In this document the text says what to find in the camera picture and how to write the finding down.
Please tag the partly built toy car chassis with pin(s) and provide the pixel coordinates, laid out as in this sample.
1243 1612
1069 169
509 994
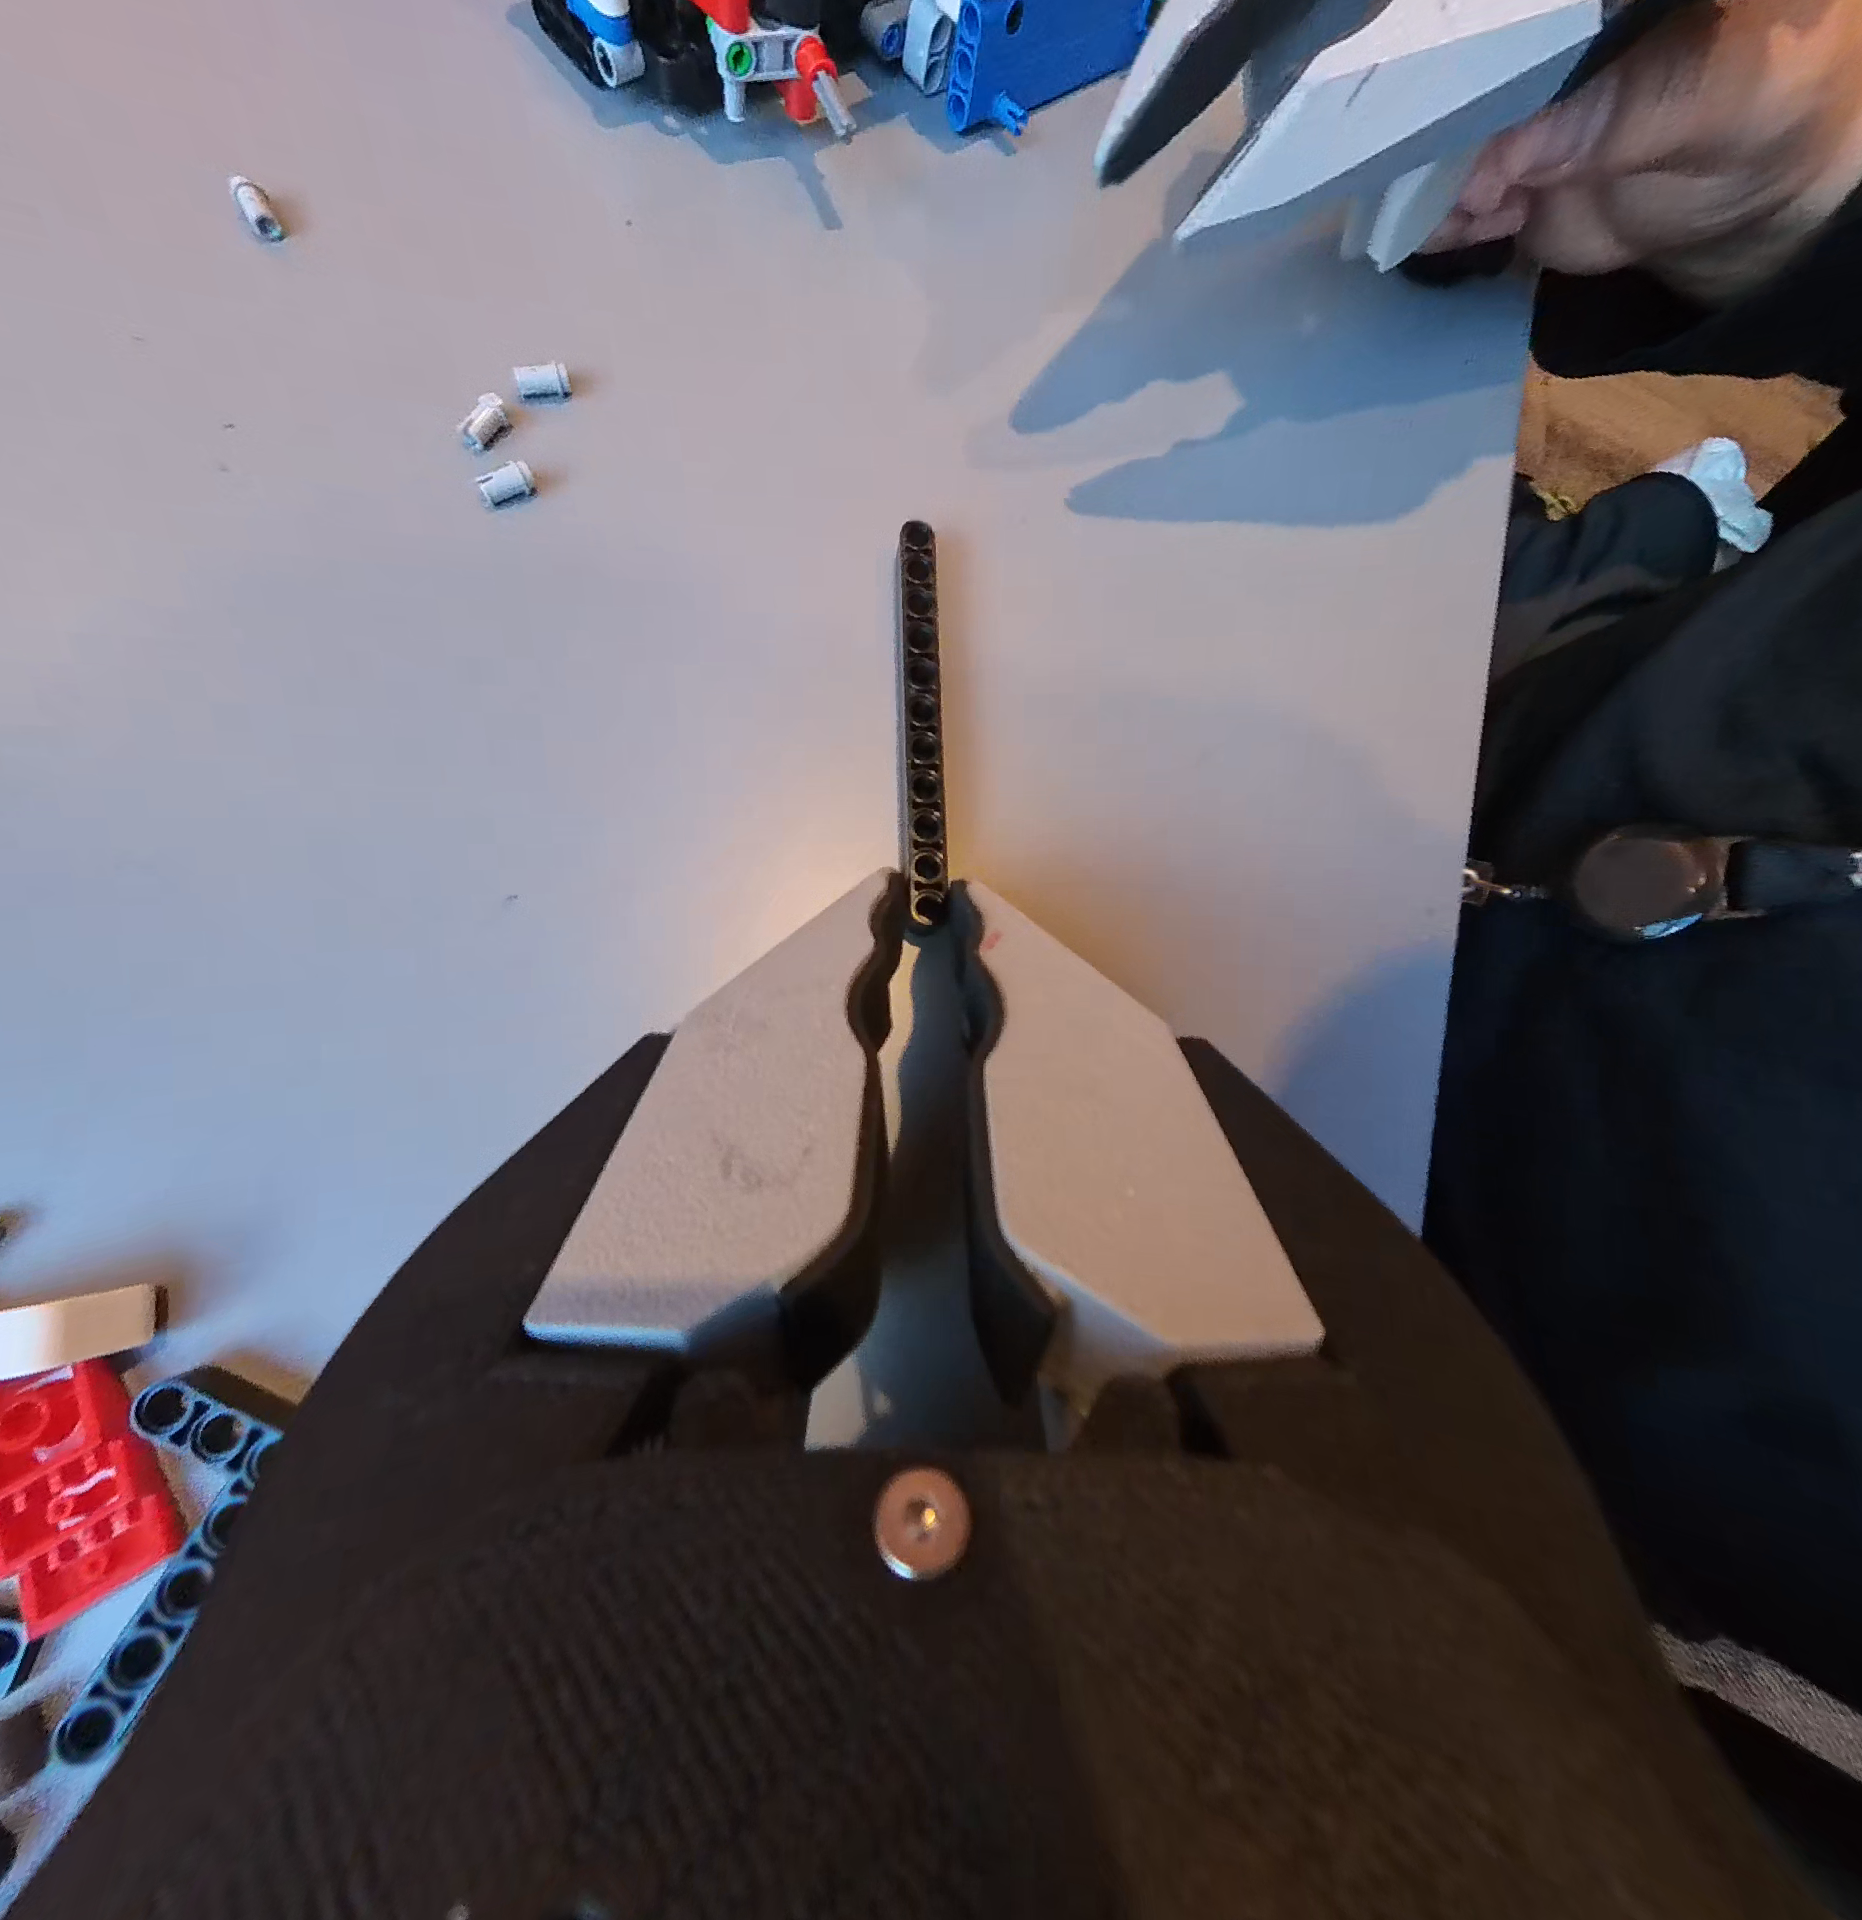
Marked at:
1021 45

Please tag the black badge reel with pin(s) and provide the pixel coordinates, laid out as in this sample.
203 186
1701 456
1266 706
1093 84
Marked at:
1643 884

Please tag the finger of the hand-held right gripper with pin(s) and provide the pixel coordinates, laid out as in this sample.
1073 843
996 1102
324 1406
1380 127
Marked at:
1217 76
1398 91

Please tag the grey desk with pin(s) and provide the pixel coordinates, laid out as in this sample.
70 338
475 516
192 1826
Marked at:
420 828

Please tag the person's right hand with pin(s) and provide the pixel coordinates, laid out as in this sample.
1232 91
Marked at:
1696 165

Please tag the person's right forearm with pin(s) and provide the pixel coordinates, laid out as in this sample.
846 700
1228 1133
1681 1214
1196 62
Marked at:
1824 309

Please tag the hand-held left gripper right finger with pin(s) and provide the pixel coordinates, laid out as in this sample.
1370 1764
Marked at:
1126 1155

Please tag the long black toy beam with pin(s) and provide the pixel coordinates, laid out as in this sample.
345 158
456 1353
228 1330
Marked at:
919 706

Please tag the pile of toy building pieces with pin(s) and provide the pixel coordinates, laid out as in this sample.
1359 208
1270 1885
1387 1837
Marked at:
62 1472

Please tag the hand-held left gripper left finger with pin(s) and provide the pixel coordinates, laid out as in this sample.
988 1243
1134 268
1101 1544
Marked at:
723 1139

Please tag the person's dark clothing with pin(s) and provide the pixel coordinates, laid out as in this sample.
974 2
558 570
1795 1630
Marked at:
1666 1199

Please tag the small grey toy pin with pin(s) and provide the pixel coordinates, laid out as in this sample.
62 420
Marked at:
255 208
483 420
505 483
545 383

